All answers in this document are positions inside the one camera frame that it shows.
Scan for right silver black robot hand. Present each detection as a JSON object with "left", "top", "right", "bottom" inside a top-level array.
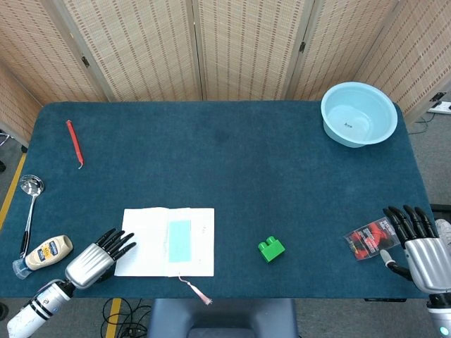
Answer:
[{"left": 378, "top": 204, "right": 451, "bottom": 293}]

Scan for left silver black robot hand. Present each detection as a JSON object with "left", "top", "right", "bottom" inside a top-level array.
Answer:
[{"left": 65, "top": 227, "right": 137, "bottom": 290}]

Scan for white notebook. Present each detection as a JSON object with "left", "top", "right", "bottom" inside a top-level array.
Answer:
[{"left": 113, "top": 207, "right": 216, "bottom": 278}]

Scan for green white tasselled bookmark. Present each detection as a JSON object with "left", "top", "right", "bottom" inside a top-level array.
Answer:
[{"left": 168, "top": 220, "right": 214, "bottom": 306}]

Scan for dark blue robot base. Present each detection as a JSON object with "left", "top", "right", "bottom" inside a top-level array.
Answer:
[{"left": 147, "top": 299, "right": 299, "bottom": 338}]

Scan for mayonnaise squeeze bottle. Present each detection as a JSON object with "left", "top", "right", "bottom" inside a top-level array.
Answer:
[{"left": 13, "top": 234, "right": 74, "bottom": 281}]

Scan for red black plastic packet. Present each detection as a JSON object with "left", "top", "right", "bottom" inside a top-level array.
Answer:
[{"left": 344, "top": 217, "right": 403, "bottom": 263}]

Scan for red stick tool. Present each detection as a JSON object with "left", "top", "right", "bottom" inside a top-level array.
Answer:
[{"left": 66, "top": 120, "right": 85, "bottom": 170}]

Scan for office chair base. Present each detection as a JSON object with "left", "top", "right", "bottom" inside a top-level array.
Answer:
[{"left": 0, "top": 129, "right": 11, "bottom": 173}]

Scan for green toy building brick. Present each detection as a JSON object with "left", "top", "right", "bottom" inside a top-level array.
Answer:
[{"left": 257, "top": 236, "right": 286, "bottom": 264}]

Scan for light blue plastic basin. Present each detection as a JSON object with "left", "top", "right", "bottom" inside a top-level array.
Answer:
[{"left": 320, "top": 81, "right": 399, "bottom": 149}]

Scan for dark blue table cover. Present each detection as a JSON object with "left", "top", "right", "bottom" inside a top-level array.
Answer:
[{"left": 0, "top": 101, "right": 434, "bottom": 300}]

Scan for woven bamboo folding screen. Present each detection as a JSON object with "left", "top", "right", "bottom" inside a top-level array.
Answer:
[{"left": 0, "top": 0, "right": 451, "bottom": 148}]

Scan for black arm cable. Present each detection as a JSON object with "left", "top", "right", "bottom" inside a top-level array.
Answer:
[{"left": 101, "top": 298, "right": 154, "bottom": 338}]

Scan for metal ladle black handle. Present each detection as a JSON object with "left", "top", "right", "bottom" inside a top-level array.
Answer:
[{"left": 19, "top": 174, "right": 46, "bottom": 260}]

